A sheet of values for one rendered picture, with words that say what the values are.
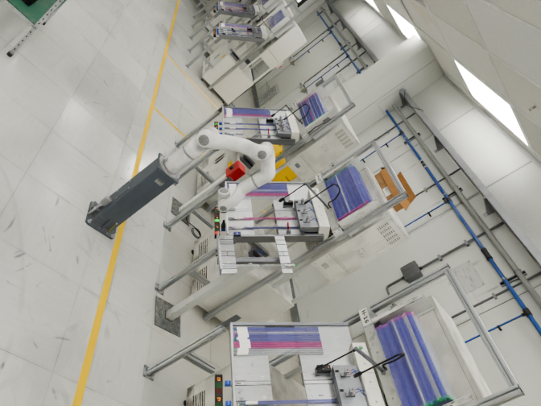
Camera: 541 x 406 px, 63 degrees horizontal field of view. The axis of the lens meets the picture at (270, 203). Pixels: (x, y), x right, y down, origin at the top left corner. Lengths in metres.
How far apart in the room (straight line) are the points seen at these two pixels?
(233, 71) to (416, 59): 2.91
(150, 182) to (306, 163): 1.98
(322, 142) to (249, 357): 2.59
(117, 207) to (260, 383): 1.60
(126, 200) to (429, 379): 2.20
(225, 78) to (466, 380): 6.14
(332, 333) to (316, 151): 2.30
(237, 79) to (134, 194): 4.72
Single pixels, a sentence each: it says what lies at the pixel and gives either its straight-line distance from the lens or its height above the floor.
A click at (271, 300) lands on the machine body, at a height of 0.53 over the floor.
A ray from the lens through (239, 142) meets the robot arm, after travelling 2.94.
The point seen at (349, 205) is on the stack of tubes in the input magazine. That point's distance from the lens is 3.32.
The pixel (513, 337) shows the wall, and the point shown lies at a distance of 4.08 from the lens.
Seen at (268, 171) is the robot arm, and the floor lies 1.27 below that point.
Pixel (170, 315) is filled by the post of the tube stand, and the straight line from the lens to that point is 3.43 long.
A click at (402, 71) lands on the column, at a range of 6.42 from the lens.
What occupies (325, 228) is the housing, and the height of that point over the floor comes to 1.29.
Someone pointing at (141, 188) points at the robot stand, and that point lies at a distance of 3.20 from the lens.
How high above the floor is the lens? 2.07
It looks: 18 degrees down
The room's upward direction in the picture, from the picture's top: 56 degrees clockwise
